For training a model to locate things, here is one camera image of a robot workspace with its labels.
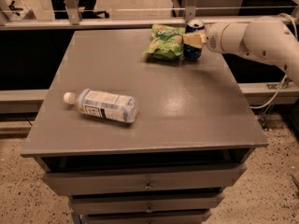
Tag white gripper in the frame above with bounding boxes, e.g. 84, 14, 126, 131
183, 22, 249, 54

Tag blue pepsi can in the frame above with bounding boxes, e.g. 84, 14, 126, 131
183, 19, 205, 60

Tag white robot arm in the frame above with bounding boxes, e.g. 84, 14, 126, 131
183, 16, 299, 85

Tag green rice chip bag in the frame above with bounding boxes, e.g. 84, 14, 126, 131
145, 24, 185, 61

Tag clear plastic water bottle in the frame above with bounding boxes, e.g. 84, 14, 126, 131
64, 89, 138, 123

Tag grey drawer cabinet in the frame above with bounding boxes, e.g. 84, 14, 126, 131
20, 27, 270, 224

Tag top grey drawer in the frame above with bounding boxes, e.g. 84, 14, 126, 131
43, 164, 246, 196

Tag grey drawer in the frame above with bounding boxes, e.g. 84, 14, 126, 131
86, 210, 211, 224
70, 191, 224, 215
43, 164, 246, 196

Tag bottom grey drawer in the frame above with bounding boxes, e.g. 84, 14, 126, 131
86, 210, 211, 224

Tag middle grey drawer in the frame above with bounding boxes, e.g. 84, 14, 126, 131
70, 191, 224, 215

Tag grey metal rail frame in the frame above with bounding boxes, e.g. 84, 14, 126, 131
0, 0, 299, 31

